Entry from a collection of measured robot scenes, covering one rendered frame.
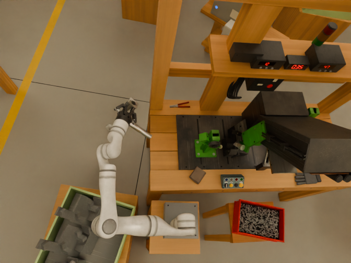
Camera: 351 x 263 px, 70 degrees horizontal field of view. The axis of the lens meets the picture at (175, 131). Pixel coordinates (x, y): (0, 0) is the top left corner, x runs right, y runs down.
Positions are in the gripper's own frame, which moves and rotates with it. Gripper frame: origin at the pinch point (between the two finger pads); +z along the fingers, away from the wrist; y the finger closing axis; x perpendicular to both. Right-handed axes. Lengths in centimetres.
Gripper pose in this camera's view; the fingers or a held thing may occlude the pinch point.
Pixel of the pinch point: (130, 106)
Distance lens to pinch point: 135.8
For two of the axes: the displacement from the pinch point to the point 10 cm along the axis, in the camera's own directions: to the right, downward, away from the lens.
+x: -6.9, 3.9, 6.1
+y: -7.0, -5.8, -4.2
